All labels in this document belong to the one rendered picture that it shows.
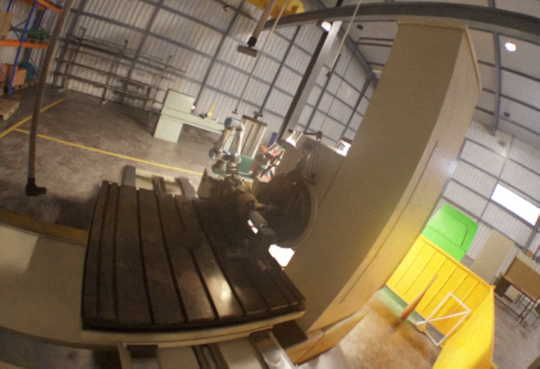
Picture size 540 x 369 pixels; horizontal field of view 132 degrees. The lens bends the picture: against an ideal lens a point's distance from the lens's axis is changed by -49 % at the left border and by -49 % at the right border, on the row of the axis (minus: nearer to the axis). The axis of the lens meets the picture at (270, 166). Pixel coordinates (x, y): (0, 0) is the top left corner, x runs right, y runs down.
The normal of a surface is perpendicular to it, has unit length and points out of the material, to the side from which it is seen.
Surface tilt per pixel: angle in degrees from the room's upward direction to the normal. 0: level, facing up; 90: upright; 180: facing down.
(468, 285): 90
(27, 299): 0
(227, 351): 0
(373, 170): 90
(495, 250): 90
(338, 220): 90
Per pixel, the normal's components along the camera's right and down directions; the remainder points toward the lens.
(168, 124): 0.48, 0.40
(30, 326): 0.40, -0.89
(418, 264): -0.78, -0.21
